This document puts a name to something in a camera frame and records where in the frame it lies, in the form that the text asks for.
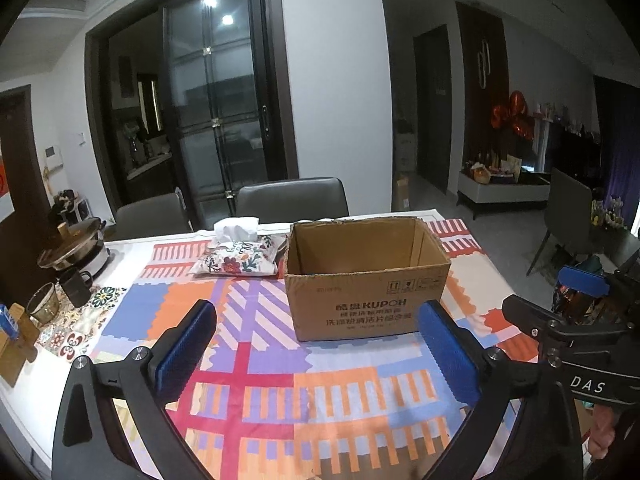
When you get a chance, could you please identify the dark chair at right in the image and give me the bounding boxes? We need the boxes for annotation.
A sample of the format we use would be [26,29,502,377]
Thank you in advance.
[526,169,596,275]

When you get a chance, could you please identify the patterned placemat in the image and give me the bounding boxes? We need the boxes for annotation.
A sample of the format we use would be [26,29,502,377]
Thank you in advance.
[36,285,128,362]

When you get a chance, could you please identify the red foil balloons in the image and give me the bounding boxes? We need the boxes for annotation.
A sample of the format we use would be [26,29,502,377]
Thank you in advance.
[490,90,534,141]

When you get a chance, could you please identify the electric hot pot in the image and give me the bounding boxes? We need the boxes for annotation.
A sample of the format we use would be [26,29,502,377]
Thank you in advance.
[37,217,111,278]

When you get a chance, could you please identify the colourful patterned tablecloth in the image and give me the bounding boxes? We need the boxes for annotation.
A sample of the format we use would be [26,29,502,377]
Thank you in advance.
[4,208,551,480]

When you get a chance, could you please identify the grey chair at left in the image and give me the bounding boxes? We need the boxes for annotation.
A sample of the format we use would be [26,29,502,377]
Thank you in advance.
[104,188,193,240]

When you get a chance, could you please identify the floral fabric tissue pouch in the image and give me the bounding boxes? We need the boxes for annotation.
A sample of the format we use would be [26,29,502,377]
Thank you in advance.
[188,217,286,278]

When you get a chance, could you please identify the person's hand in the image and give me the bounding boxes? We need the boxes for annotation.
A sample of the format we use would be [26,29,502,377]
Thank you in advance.
[588,404,620,460]

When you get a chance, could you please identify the glass sliding door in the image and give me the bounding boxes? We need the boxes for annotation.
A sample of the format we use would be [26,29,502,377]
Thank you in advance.
[162,0,288,229]

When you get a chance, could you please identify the grey chair behind table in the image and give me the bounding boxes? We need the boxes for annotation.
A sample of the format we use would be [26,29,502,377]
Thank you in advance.
[235,177,349,223]

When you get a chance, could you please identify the white low cabinet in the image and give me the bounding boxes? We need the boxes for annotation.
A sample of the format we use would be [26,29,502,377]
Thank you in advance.
[457,172,550,219]

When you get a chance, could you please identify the black mug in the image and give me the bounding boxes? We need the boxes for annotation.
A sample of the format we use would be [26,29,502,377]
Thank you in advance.
[58,268,93,308]

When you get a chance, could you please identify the brown cardboard box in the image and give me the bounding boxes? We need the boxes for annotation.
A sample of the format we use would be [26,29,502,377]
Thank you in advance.
[284,217,450,342]

